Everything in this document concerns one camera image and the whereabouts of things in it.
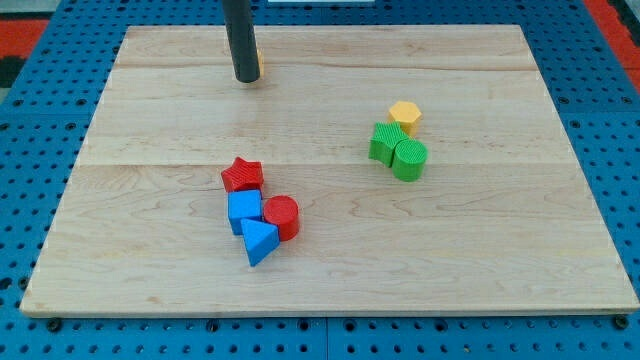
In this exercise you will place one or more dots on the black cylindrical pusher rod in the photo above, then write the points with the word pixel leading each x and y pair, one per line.
pixel 241 39

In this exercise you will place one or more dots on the yellow heart block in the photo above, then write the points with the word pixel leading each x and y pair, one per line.
pixel 260 57

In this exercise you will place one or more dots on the red star block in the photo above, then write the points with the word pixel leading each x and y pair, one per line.
pixel 243 175

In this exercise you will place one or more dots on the blue cube block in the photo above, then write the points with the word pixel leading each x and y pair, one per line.
pixel 246 204

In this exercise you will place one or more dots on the green star block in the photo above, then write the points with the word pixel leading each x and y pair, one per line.
pixel 385 138

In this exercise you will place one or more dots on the yellow hexagon block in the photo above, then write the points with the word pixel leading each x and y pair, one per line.
pixel 407 114

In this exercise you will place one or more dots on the red cylinder block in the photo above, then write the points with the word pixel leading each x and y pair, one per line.
pixel 283 212

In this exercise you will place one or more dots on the blue triangle block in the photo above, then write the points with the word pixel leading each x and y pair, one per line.
pixel 260 239

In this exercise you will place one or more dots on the green cylinder block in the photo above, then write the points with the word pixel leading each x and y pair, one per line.
pixel 409 160

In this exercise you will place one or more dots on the wooden board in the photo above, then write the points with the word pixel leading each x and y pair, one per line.
pixel 501 222

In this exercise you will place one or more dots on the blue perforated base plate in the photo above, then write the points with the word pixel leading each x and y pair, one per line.
pixel 46 113

